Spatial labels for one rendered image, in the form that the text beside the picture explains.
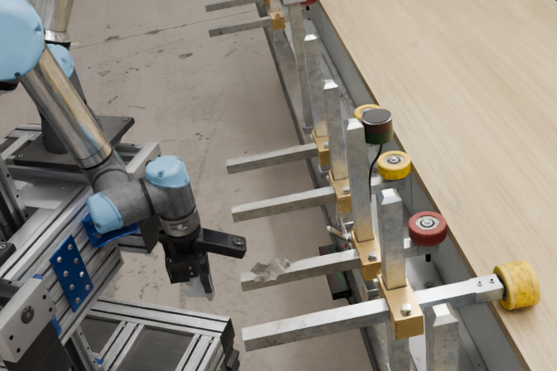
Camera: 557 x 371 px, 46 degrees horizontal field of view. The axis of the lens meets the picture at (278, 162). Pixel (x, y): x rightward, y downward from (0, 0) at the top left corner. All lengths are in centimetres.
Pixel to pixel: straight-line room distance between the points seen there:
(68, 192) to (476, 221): 97
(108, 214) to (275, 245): 164
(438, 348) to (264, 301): 168
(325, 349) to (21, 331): 128
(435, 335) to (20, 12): 73
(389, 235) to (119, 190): 50
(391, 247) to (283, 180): 206
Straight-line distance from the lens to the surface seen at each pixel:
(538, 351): 122
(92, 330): 239
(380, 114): 130
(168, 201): 124
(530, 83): 196
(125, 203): 123
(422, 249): 146
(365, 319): 118
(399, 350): 133
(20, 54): 104
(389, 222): 110
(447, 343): 94
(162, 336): 228
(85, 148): 130
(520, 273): 123
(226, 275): 272
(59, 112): 126
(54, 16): 172
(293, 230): 286
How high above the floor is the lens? 183
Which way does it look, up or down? 34 degrees down
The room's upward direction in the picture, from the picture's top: 10 degrees counter-clockwise
